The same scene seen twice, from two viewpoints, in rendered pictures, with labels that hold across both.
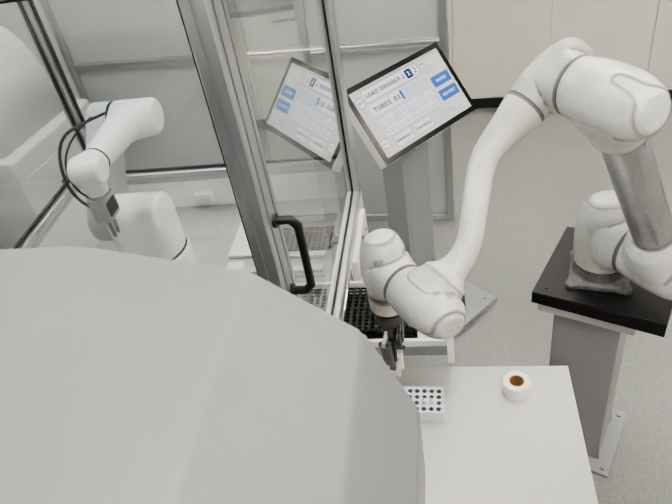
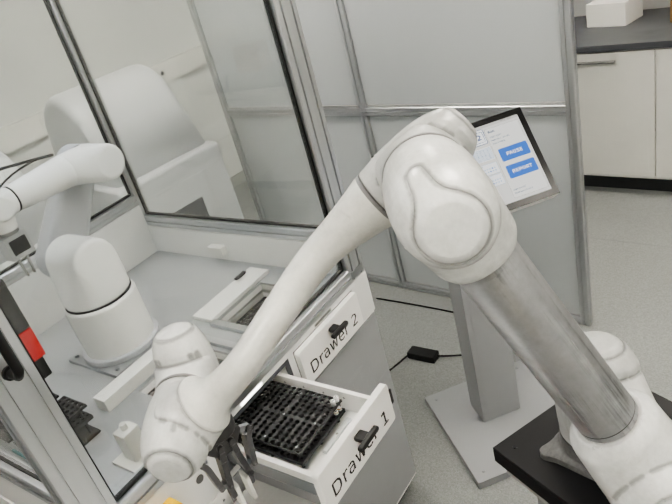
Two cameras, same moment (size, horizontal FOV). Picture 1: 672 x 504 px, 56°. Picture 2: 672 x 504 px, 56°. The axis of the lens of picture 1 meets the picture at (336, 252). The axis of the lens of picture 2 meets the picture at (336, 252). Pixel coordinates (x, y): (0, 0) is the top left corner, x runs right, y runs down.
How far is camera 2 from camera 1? 0.94 m
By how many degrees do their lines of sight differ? 25
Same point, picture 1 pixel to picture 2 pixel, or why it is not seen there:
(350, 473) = not seen: outside the picture
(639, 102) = (420, 210)
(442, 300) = (160, 431)
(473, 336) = not seen: hidden behind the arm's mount
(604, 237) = not seen: hidden behind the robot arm
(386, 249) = (164, 349)
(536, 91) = (375, 177)
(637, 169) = (500, 311)
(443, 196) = (576, 294)
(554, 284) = (528, 446)
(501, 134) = (330, 229)
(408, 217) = (467, 312)
